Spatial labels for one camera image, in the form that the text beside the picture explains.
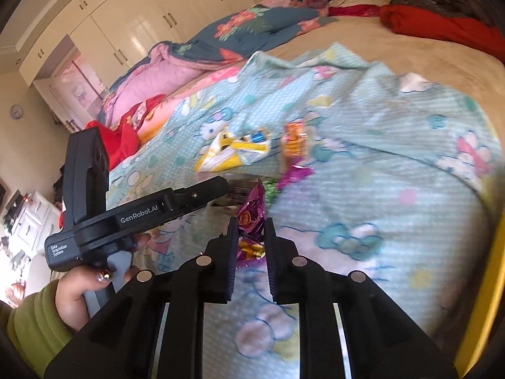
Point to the bed with beige sheet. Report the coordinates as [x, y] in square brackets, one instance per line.
[374, 37]

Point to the blue floral quilt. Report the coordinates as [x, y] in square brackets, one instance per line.
[244, 27]

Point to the cream wardrobe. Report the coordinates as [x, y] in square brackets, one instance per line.
[138, 19]

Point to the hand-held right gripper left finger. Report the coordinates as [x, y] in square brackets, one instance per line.
[232, 264]

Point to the red crumpled cloth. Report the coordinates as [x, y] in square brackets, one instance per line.
[114, 142]

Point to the red folded cloth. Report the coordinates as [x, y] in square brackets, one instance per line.
[446, 27]

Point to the magenta foil wrapper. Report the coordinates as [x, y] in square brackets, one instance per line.
[296, 175]

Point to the person's left hand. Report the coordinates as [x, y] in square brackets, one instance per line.
[71, 296]

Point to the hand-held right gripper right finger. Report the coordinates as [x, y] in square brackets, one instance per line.
[271, 264]

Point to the purple foil snack packet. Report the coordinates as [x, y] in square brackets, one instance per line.
[252, 217]

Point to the yellow bin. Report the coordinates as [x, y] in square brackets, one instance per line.
[479, 323]

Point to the yellow white snack wrapper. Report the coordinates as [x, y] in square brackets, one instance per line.
[232, 148]

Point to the round wall clock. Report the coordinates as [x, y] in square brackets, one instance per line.
[16, 111]

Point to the person's left forearm green sleeve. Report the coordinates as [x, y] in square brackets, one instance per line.
[31, 323]

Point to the red yellow printed cloth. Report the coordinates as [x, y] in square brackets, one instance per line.
[144, 116]

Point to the red lace cloth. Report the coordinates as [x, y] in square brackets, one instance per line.
[355, 10]

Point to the orange snack packet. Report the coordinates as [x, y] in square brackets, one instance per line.
[294, 142]

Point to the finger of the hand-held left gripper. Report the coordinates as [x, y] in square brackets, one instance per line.
[205, 191]

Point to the white dresser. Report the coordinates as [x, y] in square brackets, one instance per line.
[27, 233]

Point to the light blue cartoon printed blanket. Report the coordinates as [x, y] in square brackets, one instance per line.
[374, 205]

